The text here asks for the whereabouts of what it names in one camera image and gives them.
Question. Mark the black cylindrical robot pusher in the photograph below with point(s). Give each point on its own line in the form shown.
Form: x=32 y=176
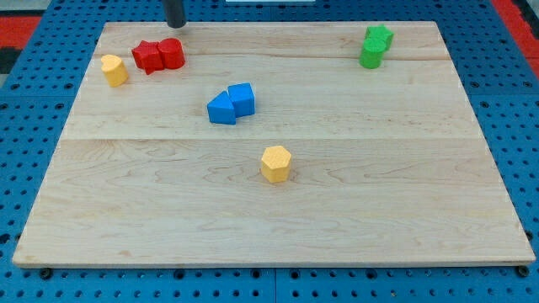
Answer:
x=174 y=13

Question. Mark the blue triangle block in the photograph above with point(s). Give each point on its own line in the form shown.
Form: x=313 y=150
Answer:
x=220 y=110

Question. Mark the red cylinder block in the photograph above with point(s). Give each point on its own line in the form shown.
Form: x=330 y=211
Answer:
x=171 y=52

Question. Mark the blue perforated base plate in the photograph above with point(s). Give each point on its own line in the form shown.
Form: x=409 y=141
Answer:
x=42 y=85

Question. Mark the green star block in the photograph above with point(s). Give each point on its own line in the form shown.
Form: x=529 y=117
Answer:
x=380 y=32

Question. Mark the yellow heart block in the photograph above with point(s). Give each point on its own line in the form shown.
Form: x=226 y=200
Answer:
x=114 y=70

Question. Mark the red star block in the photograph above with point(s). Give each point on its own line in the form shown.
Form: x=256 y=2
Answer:
x=148 y=57

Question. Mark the wooden board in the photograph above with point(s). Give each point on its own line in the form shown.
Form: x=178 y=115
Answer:
x=389 y=167

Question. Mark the green cylinder block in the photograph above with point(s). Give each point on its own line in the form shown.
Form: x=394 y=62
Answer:
x=372 y=52

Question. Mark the yellow hexagon block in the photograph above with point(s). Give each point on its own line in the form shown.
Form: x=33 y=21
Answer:
x=276 y=164

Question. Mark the blue cube block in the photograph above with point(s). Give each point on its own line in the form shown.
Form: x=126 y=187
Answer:
x=242 y=98

